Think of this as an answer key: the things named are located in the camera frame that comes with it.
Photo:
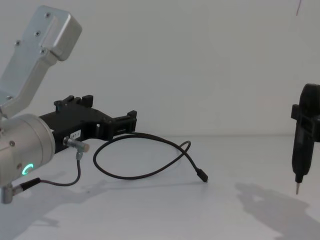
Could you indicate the black electric screwdriver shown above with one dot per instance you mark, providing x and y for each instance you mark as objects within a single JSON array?
[{"x": 303, "y": 150}]

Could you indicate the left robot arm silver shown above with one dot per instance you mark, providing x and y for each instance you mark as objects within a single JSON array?
[{"x": 23, "y": 140}]

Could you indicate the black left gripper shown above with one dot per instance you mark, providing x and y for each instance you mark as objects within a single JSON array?
[{"x": 72, "y": 120}]

